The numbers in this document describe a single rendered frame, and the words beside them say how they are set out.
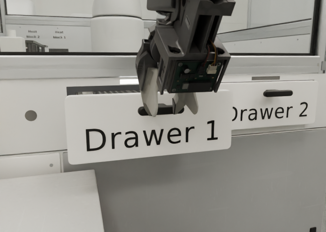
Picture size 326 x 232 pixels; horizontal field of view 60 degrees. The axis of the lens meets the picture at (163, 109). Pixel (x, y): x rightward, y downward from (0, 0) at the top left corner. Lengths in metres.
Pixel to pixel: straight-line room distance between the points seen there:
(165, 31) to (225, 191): 0.52
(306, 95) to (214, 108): 0.34
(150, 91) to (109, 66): 0.23
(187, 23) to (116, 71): 0.33
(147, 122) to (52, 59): 0.23
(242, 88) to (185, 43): 0.41
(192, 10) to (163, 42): 0.05
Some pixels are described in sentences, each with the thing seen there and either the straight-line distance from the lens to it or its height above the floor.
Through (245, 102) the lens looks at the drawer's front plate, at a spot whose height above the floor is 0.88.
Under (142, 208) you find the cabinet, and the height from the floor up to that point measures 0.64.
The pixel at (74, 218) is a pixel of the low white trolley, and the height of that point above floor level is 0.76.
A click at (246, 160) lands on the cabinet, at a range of 0.76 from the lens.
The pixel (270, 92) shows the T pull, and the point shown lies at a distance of 0.68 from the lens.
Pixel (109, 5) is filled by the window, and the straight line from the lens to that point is 0.62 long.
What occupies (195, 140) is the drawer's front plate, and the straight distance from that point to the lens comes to 0.51.
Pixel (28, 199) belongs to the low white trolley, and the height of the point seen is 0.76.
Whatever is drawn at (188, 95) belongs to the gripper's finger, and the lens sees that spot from 0.40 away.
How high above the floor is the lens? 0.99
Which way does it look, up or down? 11 degrees down
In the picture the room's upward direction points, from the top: straight up
